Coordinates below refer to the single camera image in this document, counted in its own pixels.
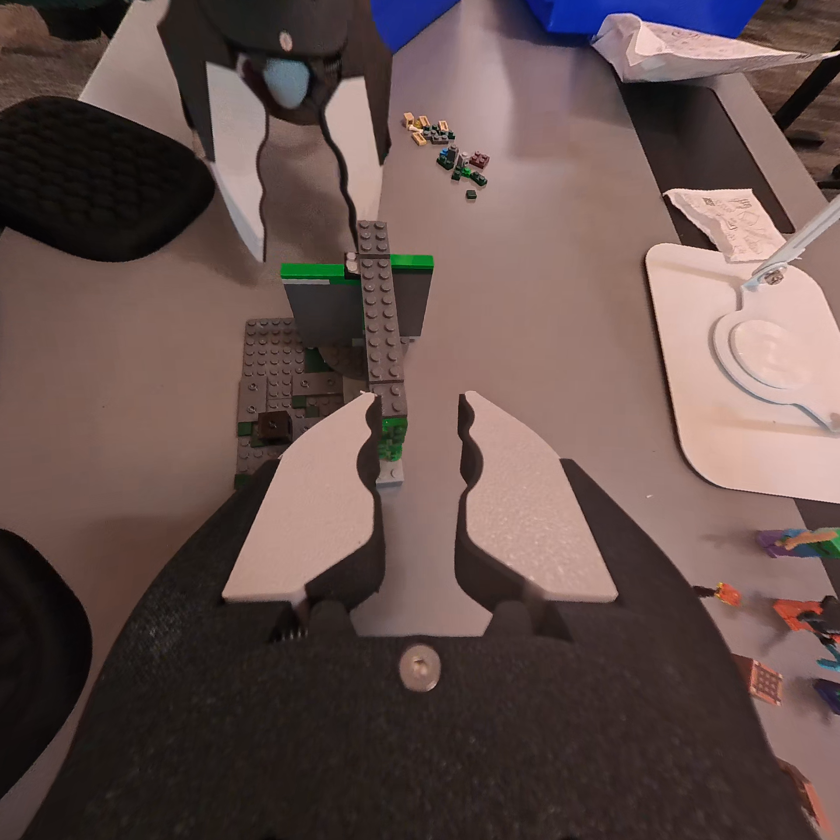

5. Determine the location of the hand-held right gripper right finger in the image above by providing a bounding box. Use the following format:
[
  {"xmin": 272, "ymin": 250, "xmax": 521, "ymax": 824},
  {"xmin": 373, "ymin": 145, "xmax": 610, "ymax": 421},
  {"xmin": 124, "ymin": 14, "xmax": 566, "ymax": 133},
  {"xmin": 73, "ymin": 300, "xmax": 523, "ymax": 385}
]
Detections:
[{"xmin": 455, "ymin": 391, "xmax": 620, "ymax": 608}]

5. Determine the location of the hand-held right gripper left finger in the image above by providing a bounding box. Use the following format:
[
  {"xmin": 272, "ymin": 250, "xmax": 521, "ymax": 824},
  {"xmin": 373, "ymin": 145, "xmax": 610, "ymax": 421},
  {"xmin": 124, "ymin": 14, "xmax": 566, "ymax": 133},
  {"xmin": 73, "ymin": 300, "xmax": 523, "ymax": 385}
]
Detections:
[{"xmin": 222, "ymin": 392, "xmax": 389, "ymax": 611}]

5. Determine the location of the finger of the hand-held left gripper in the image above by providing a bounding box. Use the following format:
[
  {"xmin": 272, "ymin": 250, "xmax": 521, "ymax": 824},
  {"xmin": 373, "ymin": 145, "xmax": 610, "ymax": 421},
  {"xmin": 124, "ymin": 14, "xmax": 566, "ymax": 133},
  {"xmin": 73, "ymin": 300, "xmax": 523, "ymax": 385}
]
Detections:
[
  {"xmin": 205, "ymin": 56, "xmax": 271, "ymax": 265},
  {"xmin": 318, "ymin": 72, "xmax": 388, "ymax": 231}
]

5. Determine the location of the long grey toy brick strip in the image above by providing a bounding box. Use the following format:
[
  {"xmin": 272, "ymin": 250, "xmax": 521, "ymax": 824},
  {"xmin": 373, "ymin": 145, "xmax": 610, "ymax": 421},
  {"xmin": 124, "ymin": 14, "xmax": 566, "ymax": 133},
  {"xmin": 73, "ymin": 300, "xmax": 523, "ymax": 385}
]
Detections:
[{"xmin": 356, "ymin": 220, "xmax": 409, "ymax": 488}]

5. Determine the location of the black desk leg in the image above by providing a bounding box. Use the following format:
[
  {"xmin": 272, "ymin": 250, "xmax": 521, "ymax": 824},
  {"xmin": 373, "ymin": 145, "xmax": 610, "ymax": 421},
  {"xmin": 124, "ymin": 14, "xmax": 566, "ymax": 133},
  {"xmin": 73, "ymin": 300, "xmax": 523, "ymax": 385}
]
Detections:
[{"xmin": 773, "ymin": 46, "xmax": 840, "ymax": 147}]

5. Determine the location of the pile of small toy bricks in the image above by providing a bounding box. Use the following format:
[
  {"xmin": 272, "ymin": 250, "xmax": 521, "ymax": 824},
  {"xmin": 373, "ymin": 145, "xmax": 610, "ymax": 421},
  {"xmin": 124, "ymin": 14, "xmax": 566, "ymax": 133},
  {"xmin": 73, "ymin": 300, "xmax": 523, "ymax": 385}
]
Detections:
[{"xmin": 403, "ymin": 112, "xmax": 491, "ymax": 201}]

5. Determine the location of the blue plastic bin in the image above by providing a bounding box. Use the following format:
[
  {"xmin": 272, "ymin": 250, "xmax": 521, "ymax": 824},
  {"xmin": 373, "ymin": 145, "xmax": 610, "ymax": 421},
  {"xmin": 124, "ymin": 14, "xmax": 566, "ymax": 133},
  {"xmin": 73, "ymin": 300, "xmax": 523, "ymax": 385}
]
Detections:
[
  {"xmin": 371, "ymin": 0, "xmax": 460, "ymax": 53},
  {"xmin": 525, "ymin": 0, "xmax": 765, "ymax": 34}
]

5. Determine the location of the grey green toy brick build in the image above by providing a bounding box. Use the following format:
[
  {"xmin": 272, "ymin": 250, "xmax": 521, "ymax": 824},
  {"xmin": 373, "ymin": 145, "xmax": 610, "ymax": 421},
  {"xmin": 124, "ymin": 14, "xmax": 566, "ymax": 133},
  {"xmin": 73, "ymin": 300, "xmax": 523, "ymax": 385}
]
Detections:
[{"xmin": 235, "ymin": 255, "xmax": 435, "ymax": 490}]

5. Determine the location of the white lamp base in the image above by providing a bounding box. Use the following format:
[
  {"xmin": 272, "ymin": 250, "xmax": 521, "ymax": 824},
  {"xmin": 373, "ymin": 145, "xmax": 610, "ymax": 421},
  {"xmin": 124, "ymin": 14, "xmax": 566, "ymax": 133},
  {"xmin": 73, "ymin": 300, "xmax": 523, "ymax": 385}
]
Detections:
[{"xmin": 645, "ymin": 243, "xmax": 840, "ymax": 506}]

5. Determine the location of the purple green toy figure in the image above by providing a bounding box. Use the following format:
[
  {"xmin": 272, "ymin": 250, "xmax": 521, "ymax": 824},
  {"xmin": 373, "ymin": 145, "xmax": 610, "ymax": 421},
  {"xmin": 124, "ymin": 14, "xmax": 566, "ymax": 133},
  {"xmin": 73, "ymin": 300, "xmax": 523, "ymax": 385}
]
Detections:
[{"xmin": 755, "ymin": 527, "xmax": 840, "ymax": 560}]

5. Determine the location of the brown square toy brick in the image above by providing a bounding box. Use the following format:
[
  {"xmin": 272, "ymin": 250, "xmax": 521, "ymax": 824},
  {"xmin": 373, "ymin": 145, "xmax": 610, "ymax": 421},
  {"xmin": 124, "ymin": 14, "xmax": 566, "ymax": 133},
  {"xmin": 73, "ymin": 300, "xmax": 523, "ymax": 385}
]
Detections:
[{"xmin": 730, "ymin": 655, "xmax": 786, "ymax": 707}]

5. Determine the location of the orange dark toy figure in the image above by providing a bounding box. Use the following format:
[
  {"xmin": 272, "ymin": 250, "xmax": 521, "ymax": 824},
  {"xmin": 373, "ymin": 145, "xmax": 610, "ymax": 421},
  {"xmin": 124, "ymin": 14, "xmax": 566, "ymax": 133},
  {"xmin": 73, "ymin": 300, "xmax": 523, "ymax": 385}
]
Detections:
[{"xmin": 773, "ymin": 594, "xmax": 840, "ymax": 647}]

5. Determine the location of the white instruction sheet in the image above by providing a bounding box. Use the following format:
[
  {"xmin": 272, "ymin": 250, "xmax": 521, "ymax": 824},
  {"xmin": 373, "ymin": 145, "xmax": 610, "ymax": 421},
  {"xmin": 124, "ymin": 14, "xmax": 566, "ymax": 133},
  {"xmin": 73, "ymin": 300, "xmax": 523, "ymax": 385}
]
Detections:
[{"xmin": 591, "ymin": 13, "xmax": 829, "ymax": 84}]

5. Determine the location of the small crumpled printed paper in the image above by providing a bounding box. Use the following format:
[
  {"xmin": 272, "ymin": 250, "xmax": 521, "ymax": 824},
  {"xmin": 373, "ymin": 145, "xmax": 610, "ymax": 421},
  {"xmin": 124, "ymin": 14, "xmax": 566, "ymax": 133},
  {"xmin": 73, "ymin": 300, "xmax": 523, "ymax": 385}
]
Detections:
[{"xmin": 663, "ymin": 187, "xmax": 796, "ymax": 263}]

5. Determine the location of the brown orange toy brick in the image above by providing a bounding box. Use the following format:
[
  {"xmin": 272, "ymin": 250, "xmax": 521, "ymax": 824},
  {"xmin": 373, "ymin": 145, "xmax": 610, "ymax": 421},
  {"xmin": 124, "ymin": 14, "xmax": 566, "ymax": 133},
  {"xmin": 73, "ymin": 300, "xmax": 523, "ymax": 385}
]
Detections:
[{"xmin": 776, "ymin": 756, "xmax": 832, "ymax": 833}]

